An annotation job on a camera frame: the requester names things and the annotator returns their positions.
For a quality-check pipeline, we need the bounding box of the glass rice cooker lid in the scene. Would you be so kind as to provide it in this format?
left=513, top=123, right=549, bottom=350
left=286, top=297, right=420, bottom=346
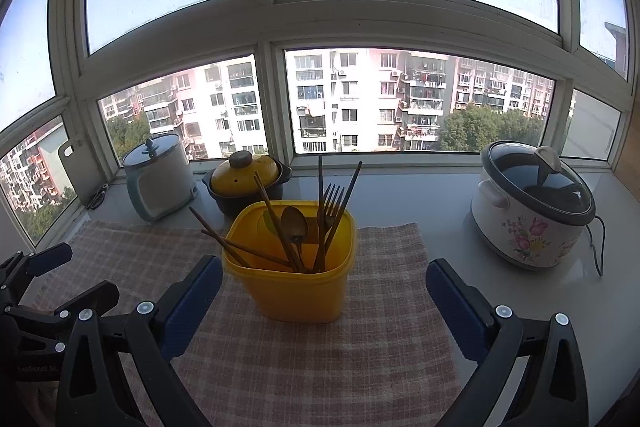
left=481, top=140, right=597, bottom=220

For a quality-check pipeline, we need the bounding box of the yellow plastic container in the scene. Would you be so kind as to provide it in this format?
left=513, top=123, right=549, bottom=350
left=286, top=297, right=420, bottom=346
left=221, top=201, right=357, bottom=324

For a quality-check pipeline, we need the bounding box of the white window frame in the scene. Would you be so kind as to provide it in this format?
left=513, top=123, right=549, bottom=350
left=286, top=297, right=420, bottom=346
left=0, top=0, right=640, bottom=248

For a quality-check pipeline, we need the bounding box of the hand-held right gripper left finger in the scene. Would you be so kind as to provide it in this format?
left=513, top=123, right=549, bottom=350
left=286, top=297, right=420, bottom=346
left=56, top=254, right=224, bottom=427

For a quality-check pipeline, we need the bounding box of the black clay pot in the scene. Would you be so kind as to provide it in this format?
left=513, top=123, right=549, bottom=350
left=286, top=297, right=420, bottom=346
left=202, top=157, right=293, bottom=218

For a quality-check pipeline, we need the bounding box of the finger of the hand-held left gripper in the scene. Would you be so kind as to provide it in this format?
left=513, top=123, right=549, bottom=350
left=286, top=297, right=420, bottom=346
left=50, top=281, right=120, bottom=320
left=0, top=242, right=73, bottom=308

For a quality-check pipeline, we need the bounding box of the yellow clay pot lid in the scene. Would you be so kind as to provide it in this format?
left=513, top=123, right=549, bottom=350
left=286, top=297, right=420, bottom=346
left=210, top=150, right=280, bottom=195

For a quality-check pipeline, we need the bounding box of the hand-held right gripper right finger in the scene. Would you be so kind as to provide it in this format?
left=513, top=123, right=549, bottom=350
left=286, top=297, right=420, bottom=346
left=425, top=258, right=590, bottom=427

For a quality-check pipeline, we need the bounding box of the wooden cutting board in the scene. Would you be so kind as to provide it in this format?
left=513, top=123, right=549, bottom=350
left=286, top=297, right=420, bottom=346
left=612, top=107, right=640, bottom=202

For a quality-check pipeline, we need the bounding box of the metal fork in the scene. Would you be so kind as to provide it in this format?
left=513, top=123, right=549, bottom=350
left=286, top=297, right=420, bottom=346
left=314, top=183, right=347, bottom=273

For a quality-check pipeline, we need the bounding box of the white plastic cutting board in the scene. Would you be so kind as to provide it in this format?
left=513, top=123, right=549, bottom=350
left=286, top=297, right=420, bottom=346
left=57, top=124, right=108, bottom=208

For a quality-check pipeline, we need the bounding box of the black power cable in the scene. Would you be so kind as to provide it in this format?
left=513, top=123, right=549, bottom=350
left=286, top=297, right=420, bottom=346
left=585, top=214, right=606, bottom=278

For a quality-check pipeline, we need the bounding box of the pink plaid cloth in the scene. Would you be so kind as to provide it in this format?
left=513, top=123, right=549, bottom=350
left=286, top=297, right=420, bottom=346
left=30, top=219, right=463, bottom=427

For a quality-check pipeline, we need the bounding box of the white electric pot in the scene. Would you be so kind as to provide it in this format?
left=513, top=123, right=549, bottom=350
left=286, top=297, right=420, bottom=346
left=122, top=134, right=198, bottom=223

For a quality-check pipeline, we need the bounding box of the white floral rice cooker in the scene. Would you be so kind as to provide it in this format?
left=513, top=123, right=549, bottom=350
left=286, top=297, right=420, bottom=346
left=471, top=140, right=597, bottom=270

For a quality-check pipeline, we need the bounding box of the metal spoon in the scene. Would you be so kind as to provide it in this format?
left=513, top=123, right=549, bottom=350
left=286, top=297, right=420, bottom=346
left=280, top=206, right=308, bottom=270

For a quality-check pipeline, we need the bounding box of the glass electric pot lid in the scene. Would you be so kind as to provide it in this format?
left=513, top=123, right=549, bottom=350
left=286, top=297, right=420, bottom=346
left=122, top=134, right=182, bottom=168

